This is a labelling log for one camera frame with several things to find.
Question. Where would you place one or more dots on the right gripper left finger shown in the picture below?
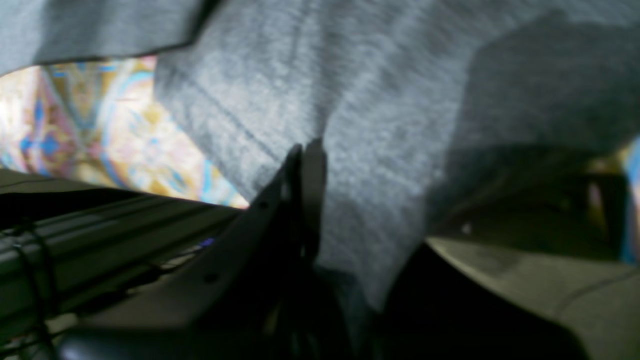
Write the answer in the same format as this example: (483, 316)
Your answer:
(214, 308)

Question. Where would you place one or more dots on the grey T-shirt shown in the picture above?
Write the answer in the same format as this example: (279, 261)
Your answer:
(425, 106)

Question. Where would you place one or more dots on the patterned tablecloth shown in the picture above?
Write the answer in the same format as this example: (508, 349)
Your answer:
(99, 123)

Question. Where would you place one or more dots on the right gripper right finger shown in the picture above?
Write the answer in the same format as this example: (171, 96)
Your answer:
(314, 180)

